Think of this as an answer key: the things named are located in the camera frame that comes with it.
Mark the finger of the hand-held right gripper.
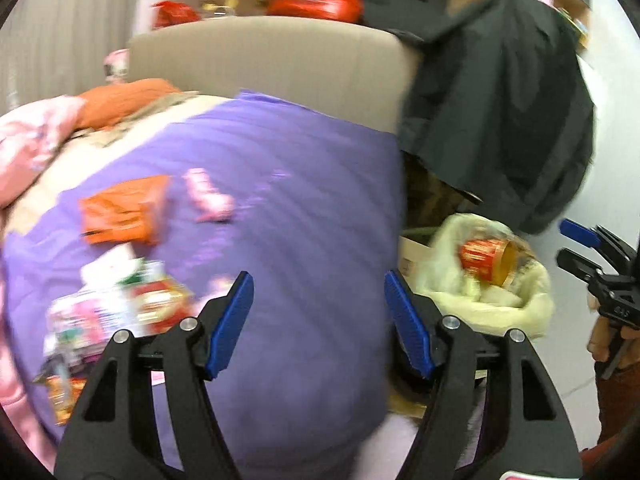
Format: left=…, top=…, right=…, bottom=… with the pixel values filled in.
left=556, top=248, right=622, bottom=297
left=559, top=218, right=637, bottom=272

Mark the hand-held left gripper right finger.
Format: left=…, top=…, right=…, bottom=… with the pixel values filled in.
left=383, top=269, right=585, bottom=480

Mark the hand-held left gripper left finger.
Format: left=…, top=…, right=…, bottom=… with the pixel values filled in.
left=54, top=270, right=256, bottom=480

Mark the yellowish plastic trash bag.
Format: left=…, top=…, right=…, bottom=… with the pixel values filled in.
left=415, top=212, right=556, bottom=341

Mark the person's right forearm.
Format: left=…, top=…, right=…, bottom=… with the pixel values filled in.
left=582, top=365, right=640, bottom=467

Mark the person's right hand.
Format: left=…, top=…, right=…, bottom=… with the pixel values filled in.
left=587, top=292, right=621, bottom=363

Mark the cardboard box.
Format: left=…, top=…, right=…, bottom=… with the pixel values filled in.
left=399, top=230, right=438, bottom=283

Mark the red yellow packet in bin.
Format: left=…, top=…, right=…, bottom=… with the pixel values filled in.
left=459, top=237, right=517, bottom=287

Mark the pile of snack wrappers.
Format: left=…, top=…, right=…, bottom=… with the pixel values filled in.
left=32, top=255, right=197, bottom=427

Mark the pink wrapper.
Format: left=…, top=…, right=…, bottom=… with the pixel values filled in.
left=182, top=167, right=236, bottom=224

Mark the camouflage cloth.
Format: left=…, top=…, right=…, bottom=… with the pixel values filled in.
left=404, top=154, right=482, bottom=233

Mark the black jacket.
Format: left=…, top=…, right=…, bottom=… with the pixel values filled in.
left=387, top=0, right=598, bottom=236

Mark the purple blanket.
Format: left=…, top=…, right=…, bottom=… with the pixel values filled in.
left=0, top=89, right=408, bottom=480

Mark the orange snack packet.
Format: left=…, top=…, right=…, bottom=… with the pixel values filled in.
left=79, top=175, right=172, bottom=247

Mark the beige bed sheet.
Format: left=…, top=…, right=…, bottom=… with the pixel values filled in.
left=5, top=91, right=201, bottom=233

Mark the orange pillow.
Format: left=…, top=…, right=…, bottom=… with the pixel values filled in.
left=75, top=78, right=183, bottom=131

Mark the beige padded headboard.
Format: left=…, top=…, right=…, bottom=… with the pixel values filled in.
left=127, top=15, right=421, bottom=133

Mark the pink quilt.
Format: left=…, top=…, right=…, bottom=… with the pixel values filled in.
left=0, top=95, right=87, bottom=471

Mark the pink patterned object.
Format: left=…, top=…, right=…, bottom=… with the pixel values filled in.
left=102, top=49, right=132, bottom=84

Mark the small red plastic bag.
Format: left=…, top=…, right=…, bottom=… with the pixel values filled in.
left=150, top=0, right=202, bottom=29

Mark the grey curtain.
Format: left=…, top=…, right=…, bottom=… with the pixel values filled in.
left=0, top=0, right=143, bottom=113

